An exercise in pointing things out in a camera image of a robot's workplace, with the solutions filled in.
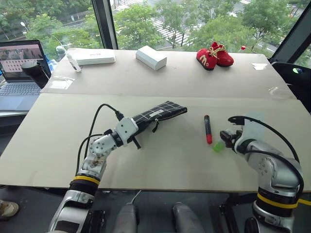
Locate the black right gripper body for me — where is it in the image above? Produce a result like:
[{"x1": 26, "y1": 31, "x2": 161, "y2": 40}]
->
[{"x1": 223, "y1": 130, "x2": 241, "y2": 150}]

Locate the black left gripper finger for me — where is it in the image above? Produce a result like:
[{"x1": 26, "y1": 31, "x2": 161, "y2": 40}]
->
[{"x1": 130, "y1": 135, "x2": 142, "y2": 150}]

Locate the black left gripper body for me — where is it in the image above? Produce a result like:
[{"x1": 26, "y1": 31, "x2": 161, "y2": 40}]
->
[{"x1": 133, "y1": 125, "x2": 147, "y2": 138}]

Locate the green highlighter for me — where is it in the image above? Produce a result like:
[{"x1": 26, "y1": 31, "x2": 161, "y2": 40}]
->
[{"x1": 213, "y1": 138, "x2": 225, "y2": 153}]

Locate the black grid pencil pouch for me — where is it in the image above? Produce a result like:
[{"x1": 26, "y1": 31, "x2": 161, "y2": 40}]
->
[{"x1": 131, "y1": 100, "x2": 188, "y2": 136}]

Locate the red marker with black cap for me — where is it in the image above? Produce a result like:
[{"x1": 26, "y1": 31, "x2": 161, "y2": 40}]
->
[{"x1": 203, "y1": 115, "x2": 213, "y2": 145}]

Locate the pale blue paper sheet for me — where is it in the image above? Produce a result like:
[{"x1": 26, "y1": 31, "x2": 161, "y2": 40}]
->
[{"x1": 242, "y1": 111, "x2": 267, "y2": 144}]

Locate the white rectangular box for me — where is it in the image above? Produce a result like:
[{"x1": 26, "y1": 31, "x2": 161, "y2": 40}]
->
[{"x1": 135, "y1": 45, "x2": 168, "y2": 71}]

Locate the dark rounded grey shape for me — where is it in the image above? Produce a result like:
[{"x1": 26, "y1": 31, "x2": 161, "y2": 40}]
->
[
  {"x1": 172, "y1": 202, "x2": 205, "y2": 233},
  {"x1": 114, "y1": 203, "x2": 140, "y2": 233}
]

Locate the red shoe with yellow logo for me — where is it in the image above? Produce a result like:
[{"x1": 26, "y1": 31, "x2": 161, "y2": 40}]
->
[{"x1": 196, "y1": 48, "x2": 218, "y2": 71}]

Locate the red shoe with yellow laces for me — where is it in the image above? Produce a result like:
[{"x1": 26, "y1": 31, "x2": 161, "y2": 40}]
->
[{"x1": 210, "y1": 42, "x2": 235, "y2": 67}]

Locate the flat white box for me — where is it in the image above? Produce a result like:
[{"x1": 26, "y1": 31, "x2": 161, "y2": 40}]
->
[{"x1": 67, "y1": 48, "x2": 116, "y2": 66}]

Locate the clear plastic bag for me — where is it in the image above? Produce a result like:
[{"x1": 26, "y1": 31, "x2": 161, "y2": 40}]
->
[{"x1": 50, "y1": 75, "x2": 75, "y2": 90}]

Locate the small white bottle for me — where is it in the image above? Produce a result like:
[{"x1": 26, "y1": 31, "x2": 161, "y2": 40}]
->
[{"x1": 66, "y1": 53, "x2": 82, "y2": 73}]

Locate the translucent green-capped bottle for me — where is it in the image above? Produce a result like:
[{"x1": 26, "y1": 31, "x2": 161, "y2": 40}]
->
[{"x1": 55, "y1": 45, "x2": 68, "y2": 61}]

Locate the black window pillar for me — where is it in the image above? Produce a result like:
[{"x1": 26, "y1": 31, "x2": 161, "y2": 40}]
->
[{"x1": 91, "y1": 0, "x2": 119, "y2": 50}]

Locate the grey laptop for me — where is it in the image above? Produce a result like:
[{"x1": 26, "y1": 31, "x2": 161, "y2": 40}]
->
[{"x1": 0, "y1": 40, "x2": 52, "y2": 113}]

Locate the person's worn shoe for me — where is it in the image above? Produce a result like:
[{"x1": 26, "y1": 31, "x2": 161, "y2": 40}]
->
[{"x1": 0, "y1": 200, "x2": 19, "y2": 220}]

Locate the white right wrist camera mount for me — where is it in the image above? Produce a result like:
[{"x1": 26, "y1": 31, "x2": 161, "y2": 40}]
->
[{"x1": 233, "y1": 131, "x2": 249, "y2": 155}]

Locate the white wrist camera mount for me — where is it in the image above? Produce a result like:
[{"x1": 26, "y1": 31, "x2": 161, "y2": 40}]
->
[
  {"x1": 114, "y1": 117, "x2": 138, "y2": 148},
  {"x1": 233, "y1": 131, "x2": 249, "y2": 155}
]

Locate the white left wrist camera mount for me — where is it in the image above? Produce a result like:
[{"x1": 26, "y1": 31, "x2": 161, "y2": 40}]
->
[{"x1": 114, "y1": 117, "x2": 138, "y2": 148}]

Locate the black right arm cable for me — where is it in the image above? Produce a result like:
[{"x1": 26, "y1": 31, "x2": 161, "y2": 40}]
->
[{"x1": 227, "y1": 116, "x2": 305, "y2": 198}]

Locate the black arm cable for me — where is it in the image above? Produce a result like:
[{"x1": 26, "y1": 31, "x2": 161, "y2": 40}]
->
[
  {"x1": 227, "y1": 116, "x2": 305, "y2": 198},
  {"x1": 75, "y1": 103, "x2": 125, "y2": 177}
]

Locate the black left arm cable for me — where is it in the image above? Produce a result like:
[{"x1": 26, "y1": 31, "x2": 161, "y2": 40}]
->
[{"x1": 75, "y1": 103, "x2": 125, "y2": 177}]

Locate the thin white cable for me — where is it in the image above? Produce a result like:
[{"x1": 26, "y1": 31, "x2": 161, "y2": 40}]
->
[{"x1": 130, "y1": 190, "x2": 142, "y2": 206}]

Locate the black slanted window frame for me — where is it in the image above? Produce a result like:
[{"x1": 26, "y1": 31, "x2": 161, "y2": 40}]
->
[{"x1": 268, "y1": 2, "x2": 311, "y2": 65}]

